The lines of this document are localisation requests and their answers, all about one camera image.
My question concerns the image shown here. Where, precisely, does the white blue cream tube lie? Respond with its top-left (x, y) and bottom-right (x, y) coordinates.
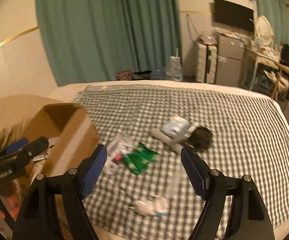
top-left (30, 152), bottom-right (49, 184)

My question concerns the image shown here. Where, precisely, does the person's hand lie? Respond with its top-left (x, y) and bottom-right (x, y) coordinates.
top-left (0, 196), bottom-right (20, 220)

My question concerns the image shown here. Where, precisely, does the brown cardboard box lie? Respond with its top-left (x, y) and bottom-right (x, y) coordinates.
top-left (13, 103), bottom-right (100, 239)

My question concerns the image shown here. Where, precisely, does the cotton swab bag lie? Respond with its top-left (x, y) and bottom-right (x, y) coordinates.
top-left (103, 133), bottom-right (135, 176)

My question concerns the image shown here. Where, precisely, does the black hair scrunchie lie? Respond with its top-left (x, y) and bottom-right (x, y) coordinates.
top-left (187, 126), bottom-right (213, 152)

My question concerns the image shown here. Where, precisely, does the white lotion bottle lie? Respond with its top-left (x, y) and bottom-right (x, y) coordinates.
top-left (150, 128), bottom-right (183, 154)

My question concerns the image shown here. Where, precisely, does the green snack packet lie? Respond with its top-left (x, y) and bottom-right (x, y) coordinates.
top-left (123, 142), bottom-right (159, 176)

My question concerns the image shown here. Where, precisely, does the silver pill blister pack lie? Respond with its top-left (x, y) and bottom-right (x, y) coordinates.
top-left (186, 121), bottom-right (199, 137)

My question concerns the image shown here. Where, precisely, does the black white checkered bedsheet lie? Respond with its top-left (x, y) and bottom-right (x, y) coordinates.
top-left (73, 85), bottom-right (289, 239)

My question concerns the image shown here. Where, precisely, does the blue white tissue pack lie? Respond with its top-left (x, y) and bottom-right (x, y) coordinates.
top-left (162, 115), bottom-right (191, 139)

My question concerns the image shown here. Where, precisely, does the large water bottle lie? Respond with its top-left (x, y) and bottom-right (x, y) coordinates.
top-left (164, 56), bottom-right (183, 82)

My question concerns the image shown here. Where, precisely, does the green curtain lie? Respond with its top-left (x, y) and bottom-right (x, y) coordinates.
top-left (35, 0), bottom-right (182, 86)

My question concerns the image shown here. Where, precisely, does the white suitcase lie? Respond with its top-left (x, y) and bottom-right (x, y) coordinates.
top-left (195, 43), bottom-right (218, 84)

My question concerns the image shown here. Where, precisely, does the chair with black clothes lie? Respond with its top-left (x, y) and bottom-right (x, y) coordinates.
top-left (271, 43), bottom-right (289, 103)

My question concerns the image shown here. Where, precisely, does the grey mini fridge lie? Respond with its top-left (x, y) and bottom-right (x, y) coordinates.
top-left (215, 35), bottom-right (244, 87)

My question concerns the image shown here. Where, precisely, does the white dressing table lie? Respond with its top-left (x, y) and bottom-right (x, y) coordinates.
top-left (240, 46), bottom-right (280, 90)

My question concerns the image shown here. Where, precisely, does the white vanity mirror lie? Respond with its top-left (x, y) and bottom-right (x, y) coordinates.
top-left (255, 15), bottom-right (274, 46)

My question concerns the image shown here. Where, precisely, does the teal window curtain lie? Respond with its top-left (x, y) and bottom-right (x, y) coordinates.
top-left (256, 0), bottom-right (289, 44)

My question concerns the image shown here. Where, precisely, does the black wall television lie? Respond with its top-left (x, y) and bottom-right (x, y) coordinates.
top-left (214, 0), bottom-right (254, 32)

